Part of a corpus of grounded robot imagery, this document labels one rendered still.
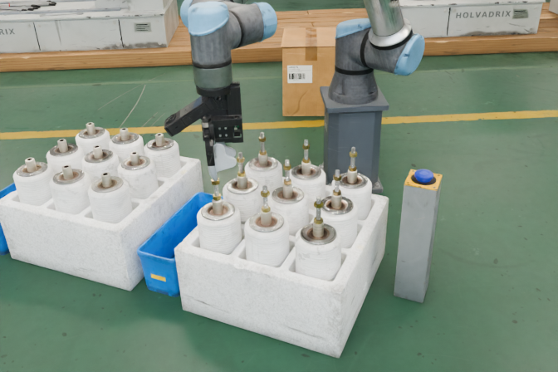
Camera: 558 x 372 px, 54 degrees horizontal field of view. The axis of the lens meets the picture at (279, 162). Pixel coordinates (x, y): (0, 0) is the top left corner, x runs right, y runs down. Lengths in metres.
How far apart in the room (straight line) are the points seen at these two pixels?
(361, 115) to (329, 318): 0.70
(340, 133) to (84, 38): 1.90
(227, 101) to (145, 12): 2.10
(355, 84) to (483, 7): 1.75
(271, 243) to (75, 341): 0.50
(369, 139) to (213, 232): 0.67
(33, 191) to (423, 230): 0.96
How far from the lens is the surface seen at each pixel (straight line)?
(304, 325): 1.20
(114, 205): 1.37
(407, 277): 1.34
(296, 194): 1.26
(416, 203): 1.22
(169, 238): 1.48
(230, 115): 1.10
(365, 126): 1.67
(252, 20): 1.09
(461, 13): 3.25
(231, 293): 1.24
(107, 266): 1.43
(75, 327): 1.39
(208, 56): 1.04
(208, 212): 1.22
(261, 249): 1.16
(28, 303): 1.50
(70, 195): 1.44
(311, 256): 1.12
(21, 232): 1.58
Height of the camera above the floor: 0.91
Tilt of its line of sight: 28 degrees down
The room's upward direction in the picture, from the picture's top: 2 degrees counter-clockwise
